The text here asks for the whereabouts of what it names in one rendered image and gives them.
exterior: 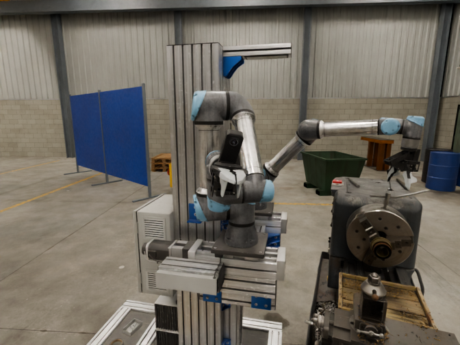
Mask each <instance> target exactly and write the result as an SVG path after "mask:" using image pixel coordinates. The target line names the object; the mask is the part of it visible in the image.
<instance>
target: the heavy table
mask: <svg viewBox="0 0 460 345"><path fill-rule="evenodd" d="M360 140H366V141H368V155H367V158H368V160H367V162H366V165H364V166H367V167H376V169H374V170H376V171H387V169H389V165H387V164H385V162H384V159H386V158H388V157H390V155H391V148H392V144H393V143H394V140H391V139H387V138H378V137H374V136H361V139H360ZM373 151H374V152H373Z"/></svg>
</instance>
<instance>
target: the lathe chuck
mask: <svg viewBox="0 0 460 345"><path fill-rule="evenodd" d="M382 207H383V206H381V205H372V206H367V207H364V208H361V209H360V210H358V211H356V212H355V213H354V214H353V215H352V216H351V217H350V219H349V221H348V223H347V226H346V241H347V245H348V247H349V249H350V251H351V253H352V254H353V255H354V256H355V257H356V258H357V259H358V260H360V261H361V260H362V259H363V257H364V256H365V254H366V253H367V251H368V249H369V248H370V244H371V242H370V241H371V239H370V236H369V235H368V234H367V233H366V230H365V229H364V228H363V226H362V225H361V223H360V221H359V219H358V217H357V216H358V215H360V214H362V213H364V214H365V215H366V217H367V218H368V220H369V221H370V222H371V223H372V225H373V226H374V228H375V229H376V230H377V231H382V232H384V233H386V234H387V236H413V237H414V234H413V231H412V229H411V227H410V226H409V224H408V222H407V221H406V220H405V218H404V217H403V216H402V215H401V214H400V213H398V212H397V211H396V210H394V209H392V208H389V207H386V209H388V210H386V209H381V208H382ZM413 248H414V242H413V243H411V246H402V248H396V250H392V254H391V256H390V257H389V258H387V259H379V258H377V259H376V261H375V260H374V261H373V262H372V265H371V266H374V267H379V268H387V267H392V266H396V265H398V264H400V263H402V262H404V260H406V259H407V258H408V257H409V256H410V254H411V253H412V251H413Z"/></svg>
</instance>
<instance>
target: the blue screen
mask: <svg viewBox="0 0 460 345"><path fill-rule="evenodd" d="M68 97H69V103H70V110H71V122H72V128H73V140H74V147H75V159H76V166H77V172H70V173H65V174H64V175H69V174H75V173H84V172H90V171H92V170H96V171H99V172H101V173H105V178H106V182H104V183H96V184H92V185H91V186H97V185H101V184H106V183H113V182H117V181H122V179H125V180H128V181H132V182H134V183H139V184H141V185H144V186H148V194H149V197H145V198H142V199H136V200H133V201H132V202H133V203H135V202H138V201H143V200H146V199H151V198H155V197H157V196H159V195H160V194H157V195H154V196H151V174H150V161H149V137H148V125H147V112H146V90H145V84H142V86H139V87H134V88H124V89H119V90H109V91H104V92H101V90H98V92H95V93H89V94H80V95H74V96H71V94H69V95H68ZM79 166H83V167H85V168H89V169H92V170H85V171H79ZM108 175H112V176H115V177H118V178H121V179H120V180H115V181H109V179H108Z"/></svg>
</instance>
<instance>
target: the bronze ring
mask: <svg viewBox="0 0 460 345"><path fill-rule="evenodd" d="M370 247H371V249H372V251H373V253H374V254H375V255H376V256H377V257H378V258H379V259H387V258H389V257H390V256H391V254H392V244H391V243H390V241H389V240H387V239H385V238H375V239H373V241H372V242H371V244H370ZM379 247H384V248H379Z"/></svg>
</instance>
